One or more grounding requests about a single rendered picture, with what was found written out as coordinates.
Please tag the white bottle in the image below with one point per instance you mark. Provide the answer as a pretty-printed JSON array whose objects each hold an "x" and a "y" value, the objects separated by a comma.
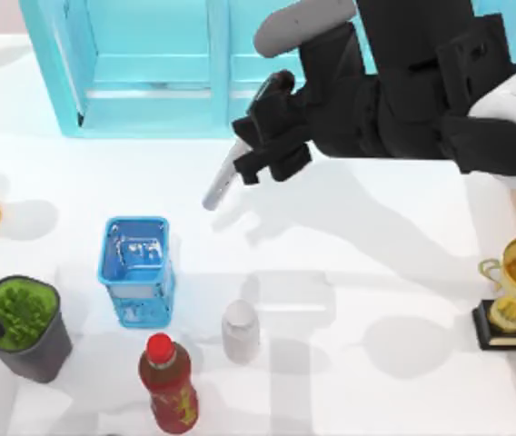
[{"x": 240, "y": 333}]

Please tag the red capped brown bottle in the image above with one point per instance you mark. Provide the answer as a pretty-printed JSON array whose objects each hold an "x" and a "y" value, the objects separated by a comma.
[{"x": 169, "y": 390}]

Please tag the grey pot with green plant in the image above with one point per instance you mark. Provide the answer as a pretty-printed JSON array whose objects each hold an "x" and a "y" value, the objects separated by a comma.
[{"x": 26, "y": 327}]

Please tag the pale grey bar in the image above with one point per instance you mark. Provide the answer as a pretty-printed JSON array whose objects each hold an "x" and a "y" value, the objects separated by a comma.
[{"x": 220, "y": 187}]

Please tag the blue plastic basket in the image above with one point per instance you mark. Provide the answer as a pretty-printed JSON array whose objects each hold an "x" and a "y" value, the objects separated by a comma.
[{"x": 137, "y": 272}]

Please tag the pale grey rounded box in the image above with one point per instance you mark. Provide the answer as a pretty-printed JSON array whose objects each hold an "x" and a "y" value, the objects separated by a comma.
[{"x": 294, "y": 27}]

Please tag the light blue rack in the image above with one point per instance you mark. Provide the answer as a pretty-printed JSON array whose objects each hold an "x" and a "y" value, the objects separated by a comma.
[{"x": 149, "y": 68}]

